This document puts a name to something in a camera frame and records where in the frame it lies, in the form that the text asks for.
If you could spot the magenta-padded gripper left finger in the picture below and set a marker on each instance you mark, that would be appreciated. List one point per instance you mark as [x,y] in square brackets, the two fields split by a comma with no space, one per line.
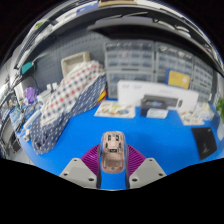
[75,171]

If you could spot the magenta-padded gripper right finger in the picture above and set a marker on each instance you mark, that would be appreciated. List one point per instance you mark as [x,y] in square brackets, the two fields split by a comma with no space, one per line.
[150,171]

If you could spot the pink transparent computer mouse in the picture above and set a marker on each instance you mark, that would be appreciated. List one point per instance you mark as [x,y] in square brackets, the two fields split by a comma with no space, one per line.
[113,156]

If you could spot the black mouse pad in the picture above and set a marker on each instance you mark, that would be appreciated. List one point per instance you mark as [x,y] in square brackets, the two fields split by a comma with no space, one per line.
[204,143]

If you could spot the navy white-dotted cloth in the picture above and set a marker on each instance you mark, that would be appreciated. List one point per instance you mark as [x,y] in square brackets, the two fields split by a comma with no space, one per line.
[50,136]

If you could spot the small black box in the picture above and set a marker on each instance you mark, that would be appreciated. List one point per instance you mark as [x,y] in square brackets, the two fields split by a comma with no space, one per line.
[153,101]

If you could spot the white blue glove box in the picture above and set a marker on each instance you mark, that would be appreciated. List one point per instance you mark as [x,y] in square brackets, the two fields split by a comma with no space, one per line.
[206,115]

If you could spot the white red-blue dotted cloth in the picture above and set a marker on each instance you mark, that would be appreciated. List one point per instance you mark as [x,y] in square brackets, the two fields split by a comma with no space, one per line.
[73,90]

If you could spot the white keyboard packaging box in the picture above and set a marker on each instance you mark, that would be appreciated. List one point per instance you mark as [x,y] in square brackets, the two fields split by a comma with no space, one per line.
[133,91]

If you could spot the cluttered side workbench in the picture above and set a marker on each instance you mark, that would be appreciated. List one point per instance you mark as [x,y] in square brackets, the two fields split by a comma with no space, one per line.
[11,116]

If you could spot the purple soft object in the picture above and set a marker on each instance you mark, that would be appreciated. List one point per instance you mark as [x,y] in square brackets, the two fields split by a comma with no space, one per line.
[30,95]

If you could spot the grey small-parts drawer cabinet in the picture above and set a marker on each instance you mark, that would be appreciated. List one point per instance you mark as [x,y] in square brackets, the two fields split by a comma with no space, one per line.
[203,71]
[130,55]
[161,77]
[113,78]
[173,56]
[204,93]

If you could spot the yellow card box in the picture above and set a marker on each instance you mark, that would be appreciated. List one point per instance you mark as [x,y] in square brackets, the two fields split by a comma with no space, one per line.
[179,80]

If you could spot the beige plastic crate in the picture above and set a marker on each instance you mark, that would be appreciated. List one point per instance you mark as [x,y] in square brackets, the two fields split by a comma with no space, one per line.
[75,61]

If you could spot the teal plastic bin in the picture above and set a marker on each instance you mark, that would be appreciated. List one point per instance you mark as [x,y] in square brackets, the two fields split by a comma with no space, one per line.
[27,67]

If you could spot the dark wall shelf unit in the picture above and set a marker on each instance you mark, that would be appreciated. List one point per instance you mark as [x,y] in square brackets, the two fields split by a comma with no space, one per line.
[116,20]

